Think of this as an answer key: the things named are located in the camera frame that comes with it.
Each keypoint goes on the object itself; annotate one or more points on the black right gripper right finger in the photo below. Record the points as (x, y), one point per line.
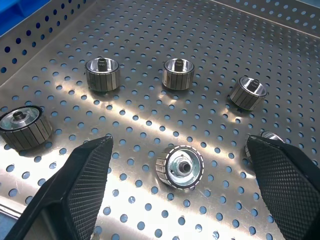
(287, 190)

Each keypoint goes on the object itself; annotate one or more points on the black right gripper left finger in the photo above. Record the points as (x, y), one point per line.
(82, 187)

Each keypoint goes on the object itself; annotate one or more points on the metal rotor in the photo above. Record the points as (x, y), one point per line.
(25, 135)
(102, 77)
(180, 170)
(178, 78)
(246, 96)
(270, 136)

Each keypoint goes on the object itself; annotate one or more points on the blue compartment tray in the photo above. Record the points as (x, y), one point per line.
(15, 12)

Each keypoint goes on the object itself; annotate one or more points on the perforated metal tray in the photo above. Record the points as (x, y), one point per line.
(131, 120)

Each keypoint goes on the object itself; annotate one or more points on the blue plastic table cover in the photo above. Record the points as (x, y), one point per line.
(3, 227)

